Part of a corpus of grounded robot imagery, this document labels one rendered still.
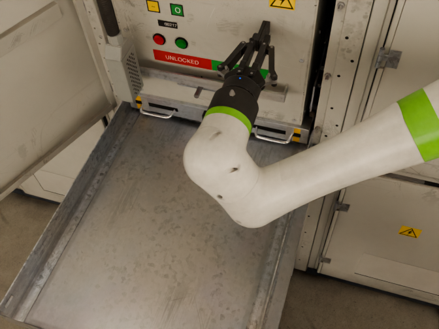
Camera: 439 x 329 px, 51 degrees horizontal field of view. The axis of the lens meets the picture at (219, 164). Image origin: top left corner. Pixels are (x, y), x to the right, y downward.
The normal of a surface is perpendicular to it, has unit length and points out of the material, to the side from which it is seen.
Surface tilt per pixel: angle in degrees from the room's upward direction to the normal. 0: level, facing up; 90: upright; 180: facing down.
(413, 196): 90
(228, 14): 90
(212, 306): 0
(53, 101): 90
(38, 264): 90
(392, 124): 41
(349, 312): 0
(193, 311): 0
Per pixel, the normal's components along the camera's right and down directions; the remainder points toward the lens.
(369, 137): -0.58, -0.18
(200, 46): -0.31, 0.78
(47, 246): 0.95, 0.22
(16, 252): -0.05, -0.59
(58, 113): 0.77, 0.49
